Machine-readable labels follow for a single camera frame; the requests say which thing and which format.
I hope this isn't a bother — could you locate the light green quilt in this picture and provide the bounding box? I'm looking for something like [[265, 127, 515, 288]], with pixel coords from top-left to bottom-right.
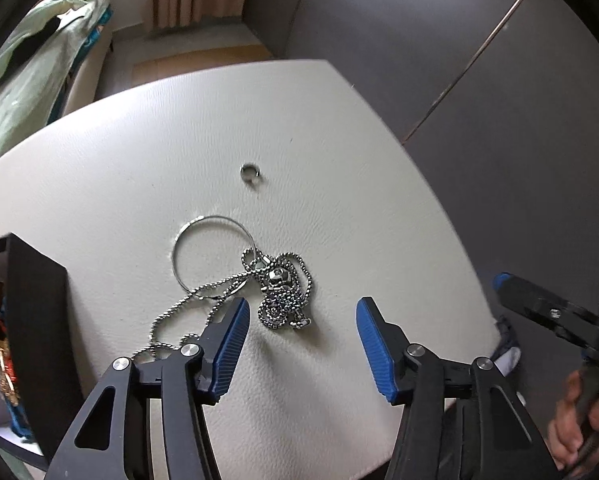
[[0, 0, 102, 63]]

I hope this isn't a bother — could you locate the green bed sheet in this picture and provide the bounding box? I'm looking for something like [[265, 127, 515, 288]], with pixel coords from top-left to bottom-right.
[[0, 10, 92, 173]]

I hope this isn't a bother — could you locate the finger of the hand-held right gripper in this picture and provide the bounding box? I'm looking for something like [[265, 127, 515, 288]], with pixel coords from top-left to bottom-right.
[[493, 272, 599, 353]]

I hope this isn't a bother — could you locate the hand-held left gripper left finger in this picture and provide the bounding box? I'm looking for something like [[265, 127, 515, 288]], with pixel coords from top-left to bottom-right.
[[44, 296, 251, 480]]

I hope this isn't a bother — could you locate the silver skull pendant necklace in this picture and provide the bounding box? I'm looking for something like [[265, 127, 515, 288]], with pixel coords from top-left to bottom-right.
[[239, 246, 317, 332]]

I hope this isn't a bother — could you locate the white leather table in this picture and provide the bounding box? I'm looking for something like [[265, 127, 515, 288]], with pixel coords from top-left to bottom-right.
[[0, 59, 511, 480]]

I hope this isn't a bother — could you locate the person's right hand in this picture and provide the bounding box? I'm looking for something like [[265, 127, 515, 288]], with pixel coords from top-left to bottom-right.
[[547, 367, 599, 476]]

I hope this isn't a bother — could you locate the dark grey wardrobe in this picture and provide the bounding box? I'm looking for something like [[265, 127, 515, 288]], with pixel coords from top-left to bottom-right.
[[243, 0, 599, 341]]

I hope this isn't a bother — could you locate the silver ball chain necklace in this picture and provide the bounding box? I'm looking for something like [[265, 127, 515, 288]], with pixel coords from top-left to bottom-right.
[[131, 247, 280, 362]]

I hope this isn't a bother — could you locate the black box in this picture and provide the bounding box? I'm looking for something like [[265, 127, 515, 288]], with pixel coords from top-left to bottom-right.
[[0, 233, 88, 467]]

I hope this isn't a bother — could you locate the thin silver hoop bangle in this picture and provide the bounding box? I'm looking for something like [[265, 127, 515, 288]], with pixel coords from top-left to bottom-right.
[[171, 214, 256, 307]]

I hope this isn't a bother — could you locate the blue bead accessory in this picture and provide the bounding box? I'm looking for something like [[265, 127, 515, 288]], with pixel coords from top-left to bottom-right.
[[3, 394, 34, 442]]

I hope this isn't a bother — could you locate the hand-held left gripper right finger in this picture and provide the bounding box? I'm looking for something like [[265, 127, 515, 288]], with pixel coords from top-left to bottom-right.
[[356, 296, 555, 480]]

